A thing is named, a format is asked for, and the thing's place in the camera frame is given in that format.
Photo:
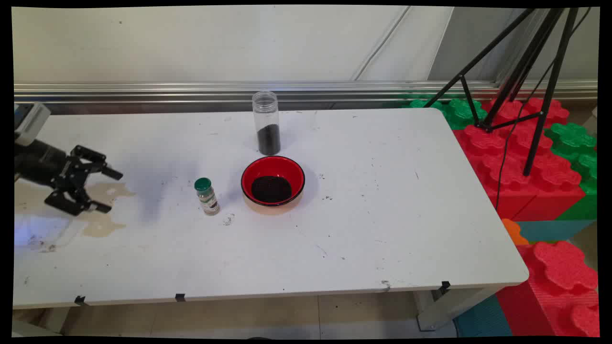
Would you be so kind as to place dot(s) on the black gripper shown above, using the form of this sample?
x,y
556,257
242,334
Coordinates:
x,y
40,162

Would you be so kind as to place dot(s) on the clear jar with dark grains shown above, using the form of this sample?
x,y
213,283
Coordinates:
x,y
268,138

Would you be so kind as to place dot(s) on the spice jar with green lid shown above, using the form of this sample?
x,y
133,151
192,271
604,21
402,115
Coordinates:
x,y
207,198

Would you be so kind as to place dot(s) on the dark grains heap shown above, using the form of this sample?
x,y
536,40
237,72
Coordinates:
x,y
271,189

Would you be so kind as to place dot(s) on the red bowl with black rim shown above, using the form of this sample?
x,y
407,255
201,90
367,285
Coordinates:
x,y
272,167

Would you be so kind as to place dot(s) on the green foam block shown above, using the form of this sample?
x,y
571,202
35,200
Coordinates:
x,y
459,112
576,143

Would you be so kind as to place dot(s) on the white table leg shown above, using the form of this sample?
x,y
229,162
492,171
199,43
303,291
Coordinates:
x,y
449,308

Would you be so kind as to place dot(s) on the teal foam floor mat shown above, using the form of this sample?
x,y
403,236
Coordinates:
x,y
480,320

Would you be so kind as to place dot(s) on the large red foam block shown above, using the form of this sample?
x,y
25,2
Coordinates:
x,y
516,167

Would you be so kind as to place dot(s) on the orange foam block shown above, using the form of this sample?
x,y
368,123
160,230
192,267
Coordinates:
x,y
514,231

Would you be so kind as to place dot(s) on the black tripod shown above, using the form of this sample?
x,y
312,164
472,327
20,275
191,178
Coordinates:
x,y
521,71

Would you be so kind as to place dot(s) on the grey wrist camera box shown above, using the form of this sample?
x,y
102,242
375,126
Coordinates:
x,y
29,122

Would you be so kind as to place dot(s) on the aluminium wall rail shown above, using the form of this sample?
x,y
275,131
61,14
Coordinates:
x,y
143,91

